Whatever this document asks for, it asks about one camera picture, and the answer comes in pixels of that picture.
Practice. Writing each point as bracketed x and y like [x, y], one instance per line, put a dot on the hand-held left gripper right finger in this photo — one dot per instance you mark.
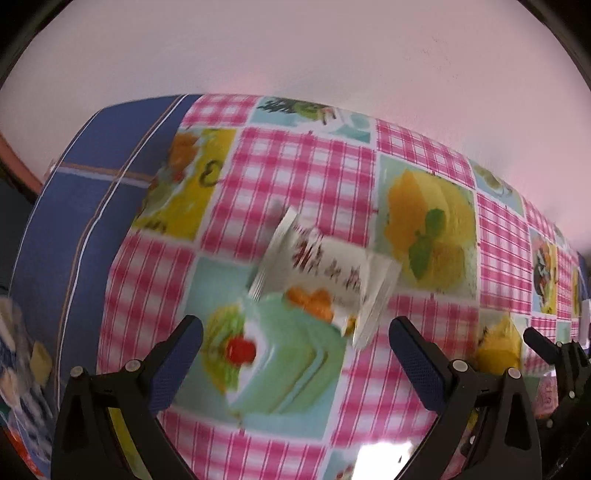
[413, 355]

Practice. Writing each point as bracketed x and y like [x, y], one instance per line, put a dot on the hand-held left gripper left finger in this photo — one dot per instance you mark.
[182, 350]

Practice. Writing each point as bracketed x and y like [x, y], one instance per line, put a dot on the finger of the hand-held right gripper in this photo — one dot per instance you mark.
[538, 344]

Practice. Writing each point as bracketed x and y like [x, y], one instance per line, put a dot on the white nut print snack packet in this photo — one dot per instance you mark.
[323, 267]

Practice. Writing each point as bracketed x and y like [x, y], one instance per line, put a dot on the yellow cake in clear packet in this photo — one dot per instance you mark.
[498, 346]

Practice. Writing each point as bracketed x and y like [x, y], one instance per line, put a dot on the small white object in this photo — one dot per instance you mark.
[586, 318]

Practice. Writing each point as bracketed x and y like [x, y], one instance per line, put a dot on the small beige block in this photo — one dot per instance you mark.
[41, 364]

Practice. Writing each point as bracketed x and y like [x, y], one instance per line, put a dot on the crumpled blue white wrapper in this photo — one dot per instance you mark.
[18, 350]

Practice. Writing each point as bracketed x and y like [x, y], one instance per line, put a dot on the pink checked printed tablecloth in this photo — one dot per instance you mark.
[295, 170]

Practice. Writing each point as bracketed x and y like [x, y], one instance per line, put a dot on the dark cabinet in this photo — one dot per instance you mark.
[11, 221]

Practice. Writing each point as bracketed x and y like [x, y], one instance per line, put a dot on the reddish brown board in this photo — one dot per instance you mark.
[18, 166]

